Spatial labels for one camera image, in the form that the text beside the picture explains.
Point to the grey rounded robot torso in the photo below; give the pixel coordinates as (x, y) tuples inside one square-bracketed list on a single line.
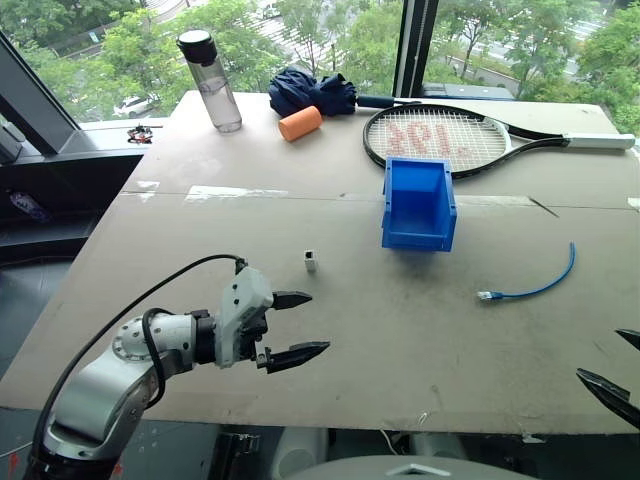
[(410, 470)]

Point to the black window frame post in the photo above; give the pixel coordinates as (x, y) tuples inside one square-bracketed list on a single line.
[(415, 45)]

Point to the navy folded umbrella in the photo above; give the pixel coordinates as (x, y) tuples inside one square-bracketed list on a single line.
[(310, 92)]

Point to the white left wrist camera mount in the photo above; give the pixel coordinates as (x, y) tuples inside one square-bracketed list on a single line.
[(245, 295)]

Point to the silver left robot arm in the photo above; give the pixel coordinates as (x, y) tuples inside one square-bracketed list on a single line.
[(95, 395)]

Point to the white parked car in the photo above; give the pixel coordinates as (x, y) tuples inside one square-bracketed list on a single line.
[(135, 106)]

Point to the orange foam cylinder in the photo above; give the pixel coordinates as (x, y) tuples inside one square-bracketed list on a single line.
[(300, 124)]

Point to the grey slanted window frame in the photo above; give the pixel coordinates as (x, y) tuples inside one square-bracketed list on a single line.
[(35, 95)]

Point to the small white connector block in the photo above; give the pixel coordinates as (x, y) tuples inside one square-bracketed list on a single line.
[(310, 262)]

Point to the white rounded robot part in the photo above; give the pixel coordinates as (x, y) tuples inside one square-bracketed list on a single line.
[(440, 445), (300, 452)]

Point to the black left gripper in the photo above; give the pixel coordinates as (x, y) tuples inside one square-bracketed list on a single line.
[(250, 332)]

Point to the blue plastic storage bin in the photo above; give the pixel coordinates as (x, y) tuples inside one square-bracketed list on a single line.
[(417, 235)]

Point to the black robot waist part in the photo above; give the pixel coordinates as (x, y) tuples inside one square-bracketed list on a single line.
[(237, 457)]

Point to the grey box device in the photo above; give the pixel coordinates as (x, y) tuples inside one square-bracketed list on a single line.
[(10, 145)]

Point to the black white tennis racket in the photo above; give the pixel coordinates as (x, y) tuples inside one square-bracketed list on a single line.
[(595, 141)]

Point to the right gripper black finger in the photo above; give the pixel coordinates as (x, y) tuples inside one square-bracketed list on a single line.
[(612, 392), (634, 337)]

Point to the small red black gadget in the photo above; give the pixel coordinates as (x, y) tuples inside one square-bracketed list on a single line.
[(140, 134)]

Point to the purple patterned bottle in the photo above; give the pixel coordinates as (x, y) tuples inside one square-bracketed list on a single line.
[(27, 205)]

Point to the clear water bottle black lid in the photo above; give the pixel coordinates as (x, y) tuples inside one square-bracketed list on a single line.
[(220, 95)]

